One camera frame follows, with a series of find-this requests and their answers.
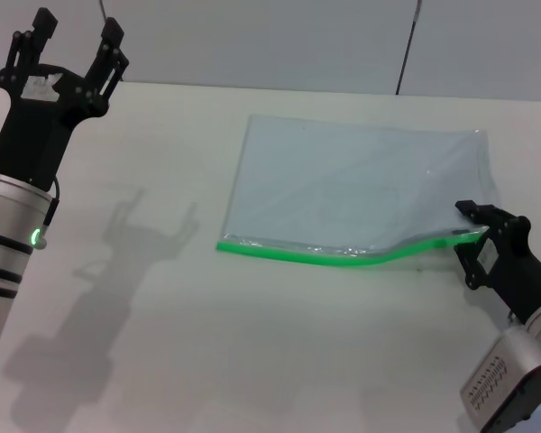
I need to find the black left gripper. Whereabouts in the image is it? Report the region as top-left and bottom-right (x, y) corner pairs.
(0, 9), (131, 191)

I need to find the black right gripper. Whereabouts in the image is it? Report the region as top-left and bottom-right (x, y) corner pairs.
(452, 198), (541, 327)

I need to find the clear green-zip document bag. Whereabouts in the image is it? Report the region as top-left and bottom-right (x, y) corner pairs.
(215, 114), (498, 270)

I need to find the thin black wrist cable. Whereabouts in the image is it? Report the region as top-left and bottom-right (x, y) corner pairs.
(41, 177), (61, 232)

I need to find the silver vented right wrist camera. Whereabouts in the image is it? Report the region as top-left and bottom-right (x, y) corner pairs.
(459, 325), (541, 433)

